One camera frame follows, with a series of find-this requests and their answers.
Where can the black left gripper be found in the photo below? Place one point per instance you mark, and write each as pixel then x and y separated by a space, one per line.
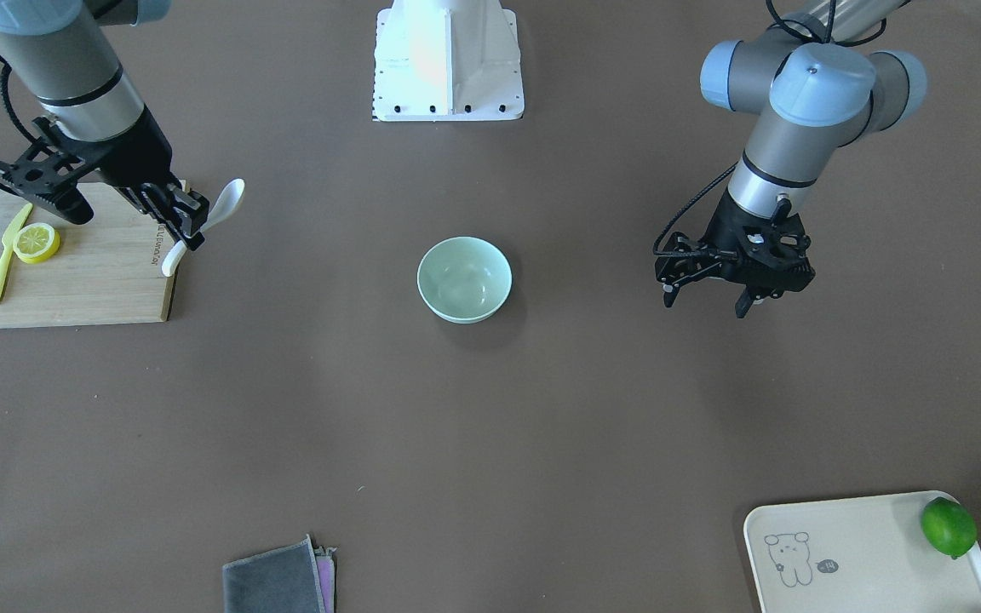
pixel 720 226

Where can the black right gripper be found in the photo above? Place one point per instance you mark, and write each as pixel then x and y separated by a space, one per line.
pixel 140 155

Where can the white ceramic spoon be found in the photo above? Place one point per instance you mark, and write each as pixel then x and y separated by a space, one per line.
pixel 226 205

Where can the light green bowl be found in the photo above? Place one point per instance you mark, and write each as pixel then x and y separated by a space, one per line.
pixel 464 280

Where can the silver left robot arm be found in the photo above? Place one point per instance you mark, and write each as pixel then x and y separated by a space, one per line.
pixel 812 93

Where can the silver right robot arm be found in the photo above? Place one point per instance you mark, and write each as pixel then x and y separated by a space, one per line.
pixel 94 118

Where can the bamboo cutting board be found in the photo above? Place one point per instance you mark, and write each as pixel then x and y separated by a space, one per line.
pixel 105 272

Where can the lemon half slice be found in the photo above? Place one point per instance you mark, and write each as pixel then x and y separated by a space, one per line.
pixel 36 243

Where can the yellow plastic knife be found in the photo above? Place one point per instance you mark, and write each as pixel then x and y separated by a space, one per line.
pixel 8 239

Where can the beige cartoon tray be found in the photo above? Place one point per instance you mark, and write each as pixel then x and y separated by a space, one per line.
pixel 859 554

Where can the green lime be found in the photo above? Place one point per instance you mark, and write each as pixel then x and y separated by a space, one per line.
pixel 948 527

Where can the pink cloth under grey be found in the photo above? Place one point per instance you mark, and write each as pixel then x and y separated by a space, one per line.
pixel 326 575

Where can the grey folded cloth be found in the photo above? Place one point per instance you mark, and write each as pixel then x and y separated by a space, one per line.
pixel 281 580

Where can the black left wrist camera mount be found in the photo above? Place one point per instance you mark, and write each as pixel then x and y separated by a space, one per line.
pixel 680 261

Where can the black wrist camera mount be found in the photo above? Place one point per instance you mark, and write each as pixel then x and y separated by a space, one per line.
pixel 680 261
pixel 47 174

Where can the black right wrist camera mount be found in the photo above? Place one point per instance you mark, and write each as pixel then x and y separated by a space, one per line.
pixel 47 174

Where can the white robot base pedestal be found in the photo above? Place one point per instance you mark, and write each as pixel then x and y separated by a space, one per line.
pixel 447 61

